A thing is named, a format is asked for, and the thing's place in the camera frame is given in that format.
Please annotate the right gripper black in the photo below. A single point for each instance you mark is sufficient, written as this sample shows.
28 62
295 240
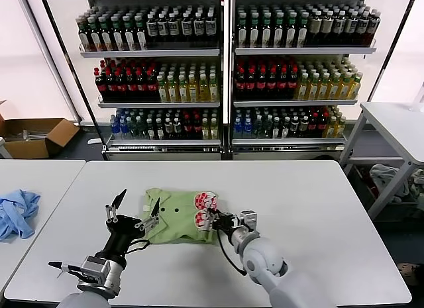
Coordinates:
227 222

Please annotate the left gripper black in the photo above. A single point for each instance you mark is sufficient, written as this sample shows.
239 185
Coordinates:
122 233

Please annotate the light green polo shirt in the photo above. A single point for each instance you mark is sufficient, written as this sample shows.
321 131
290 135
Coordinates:
179 222

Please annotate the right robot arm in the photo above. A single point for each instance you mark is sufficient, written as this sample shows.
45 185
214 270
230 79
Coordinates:
275 268

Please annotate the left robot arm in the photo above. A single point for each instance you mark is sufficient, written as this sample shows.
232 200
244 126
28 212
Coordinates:
99 288

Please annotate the white paper scrap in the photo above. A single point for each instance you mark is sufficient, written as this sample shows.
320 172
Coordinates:
94 141

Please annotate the small green drink bottle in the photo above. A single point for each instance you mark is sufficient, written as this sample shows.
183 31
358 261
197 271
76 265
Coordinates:
257 128
132 129

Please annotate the small yellow juice bottle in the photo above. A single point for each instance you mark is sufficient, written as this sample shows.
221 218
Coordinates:
214 130
340 128
206 130
330 128

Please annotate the small blue drink bottle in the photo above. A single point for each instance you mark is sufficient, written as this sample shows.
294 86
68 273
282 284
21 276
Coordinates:
123 128
238 127
247 127
115 128

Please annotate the small dark bottle white cap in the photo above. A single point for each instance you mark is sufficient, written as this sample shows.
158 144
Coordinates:
160 130
178 129
285 128
169 129
276 128
304 127
295 127
151 130

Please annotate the small cola bottle red cap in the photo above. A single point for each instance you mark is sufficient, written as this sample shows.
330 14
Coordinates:
321 126
187 128
197 128
313 126

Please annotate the crumpled light blue garment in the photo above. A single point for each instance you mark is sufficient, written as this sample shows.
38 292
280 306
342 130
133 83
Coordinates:
16 212

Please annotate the open brown cardboard box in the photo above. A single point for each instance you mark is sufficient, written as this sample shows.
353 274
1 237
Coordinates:
39 145

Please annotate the yellow juice bottle green cap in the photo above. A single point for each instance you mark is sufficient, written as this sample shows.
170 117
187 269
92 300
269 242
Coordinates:
336 88
195 91
303 88
356 88
163 91
184 91
173 91
215 91
326 88
315 88
346 88

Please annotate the white packing material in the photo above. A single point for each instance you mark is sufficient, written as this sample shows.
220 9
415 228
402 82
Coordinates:
30 135

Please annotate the red-capped cola bottle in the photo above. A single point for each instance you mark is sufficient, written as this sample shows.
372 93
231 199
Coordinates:
251 84
111 86
132 86
142 86
122 86
293 84
100 86
241 84
282 84
262 84
272 84
152 86

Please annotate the grey beverage display shelf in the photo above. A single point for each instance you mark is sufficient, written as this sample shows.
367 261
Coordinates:
298 51
149 53

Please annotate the black storage basket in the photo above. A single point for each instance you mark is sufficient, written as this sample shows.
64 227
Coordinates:
381 205

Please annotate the grey crumpled cloth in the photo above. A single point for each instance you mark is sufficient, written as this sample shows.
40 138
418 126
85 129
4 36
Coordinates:
386 175

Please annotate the black slanted metal pole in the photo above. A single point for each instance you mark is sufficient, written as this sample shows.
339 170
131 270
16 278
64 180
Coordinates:
393 44
64 51

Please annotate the dark tea bottle white label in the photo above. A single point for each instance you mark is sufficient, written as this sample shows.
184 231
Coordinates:
303 31
291 31
83 36
116 36
279 31
105 36
242 31
128 36
254 31
140 36
94 36
266 31

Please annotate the dark bottle navy label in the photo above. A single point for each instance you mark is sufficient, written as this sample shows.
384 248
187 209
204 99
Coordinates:
163 28
174 28
199 27
152 28
211 27
340 27
363 27
351 27
374 27
187 28

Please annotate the white side table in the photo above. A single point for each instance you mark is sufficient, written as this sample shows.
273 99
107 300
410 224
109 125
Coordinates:
397 129

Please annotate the grey-green crumpled cloth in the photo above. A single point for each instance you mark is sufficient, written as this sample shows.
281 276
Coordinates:
418 180

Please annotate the dark bottle beige label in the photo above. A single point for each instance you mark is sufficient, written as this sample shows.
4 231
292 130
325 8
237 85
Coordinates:
315 28
328 28

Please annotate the translucent plastic stand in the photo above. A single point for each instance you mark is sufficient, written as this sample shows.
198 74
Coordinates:
417 108

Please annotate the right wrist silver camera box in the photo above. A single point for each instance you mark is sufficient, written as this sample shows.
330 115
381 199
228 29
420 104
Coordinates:
248 219

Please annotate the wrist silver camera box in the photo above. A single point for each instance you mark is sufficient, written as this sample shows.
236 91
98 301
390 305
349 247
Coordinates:
94 268
248 219

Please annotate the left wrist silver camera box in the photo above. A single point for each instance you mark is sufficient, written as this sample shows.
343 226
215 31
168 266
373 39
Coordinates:
94 268

